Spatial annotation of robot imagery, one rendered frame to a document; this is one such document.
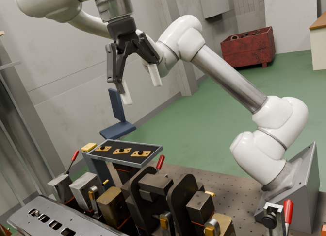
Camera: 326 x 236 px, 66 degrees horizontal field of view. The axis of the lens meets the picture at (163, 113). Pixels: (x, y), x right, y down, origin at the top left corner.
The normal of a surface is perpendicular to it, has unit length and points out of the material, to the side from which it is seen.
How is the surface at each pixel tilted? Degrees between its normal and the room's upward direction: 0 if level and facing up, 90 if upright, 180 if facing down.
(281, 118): 65
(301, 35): 76
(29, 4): 115
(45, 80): 90
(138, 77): 90
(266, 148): 56
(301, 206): 90
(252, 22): 90
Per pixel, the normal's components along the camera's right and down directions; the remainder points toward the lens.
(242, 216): -0.29, -0.90
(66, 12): 0.29, 0.95
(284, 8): -0.65, 0.21
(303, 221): -0.55, 0.44
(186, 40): 0.07, 0.04
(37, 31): 0.75, 0.01
